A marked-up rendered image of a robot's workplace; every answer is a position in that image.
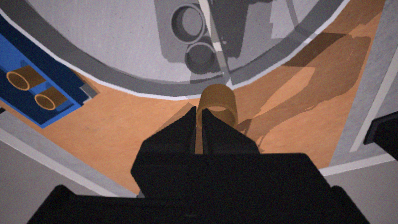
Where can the grey metal bushing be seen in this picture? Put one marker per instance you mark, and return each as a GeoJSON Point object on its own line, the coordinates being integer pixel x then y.
{"type": "Point", "coordinates": [173, 24]}
{"type": "Point", "coordinates": [204, 67]}

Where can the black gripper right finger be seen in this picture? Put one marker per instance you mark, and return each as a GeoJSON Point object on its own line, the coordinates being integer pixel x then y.
{"type": "Point", "coordinates": [224, 139]}

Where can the bronze bushing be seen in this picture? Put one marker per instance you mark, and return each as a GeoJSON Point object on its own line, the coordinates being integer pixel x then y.
{"type": "Point", "coordinates": [222, 96]}
{"type": "Point", "coordinates": [54, 97]}
{"type": "Point", "coordinates": [29, 74]}

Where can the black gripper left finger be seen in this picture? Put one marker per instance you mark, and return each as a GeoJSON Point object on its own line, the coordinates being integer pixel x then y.
{"type": "Point", "coordinates": [176, 137]}

